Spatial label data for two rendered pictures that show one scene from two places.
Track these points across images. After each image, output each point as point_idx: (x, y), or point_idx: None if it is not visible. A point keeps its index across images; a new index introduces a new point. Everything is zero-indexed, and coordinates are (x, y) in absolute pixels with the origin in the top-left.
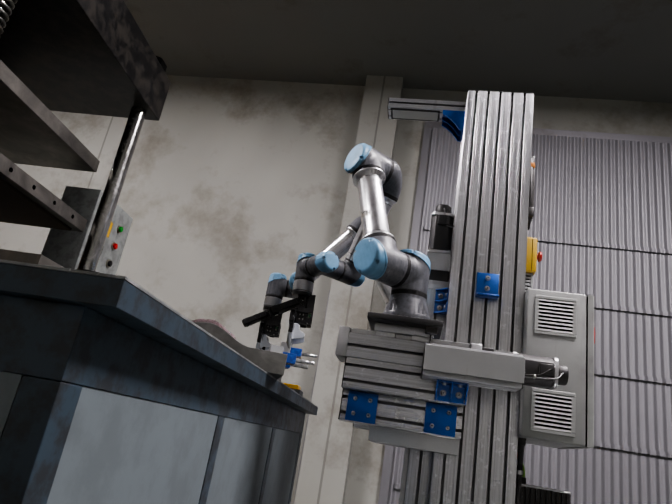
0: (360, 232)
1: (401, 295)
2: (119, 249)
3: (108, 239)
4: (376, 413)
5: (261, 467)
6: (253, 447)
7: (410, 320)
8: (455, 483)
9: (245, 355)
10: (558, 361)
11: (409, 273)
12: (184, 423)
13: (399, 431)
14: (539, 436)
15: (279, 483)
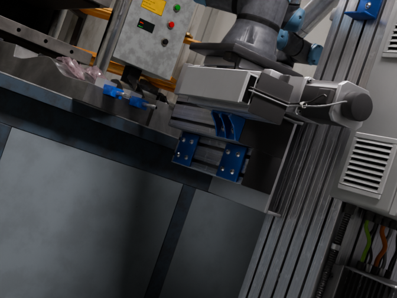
0: None
1: (235, 22)
2: (180, 28)
3: (161, 18)
4: (194, 155)
5: (155, 216)
6: (116, 184)
7: (213, 46)
8: (272, 250)
9: (62, 83)
10: (341, 84)
11: None
12: None
13: (230, 182)
14: (344, 196)
15: (242, 263)
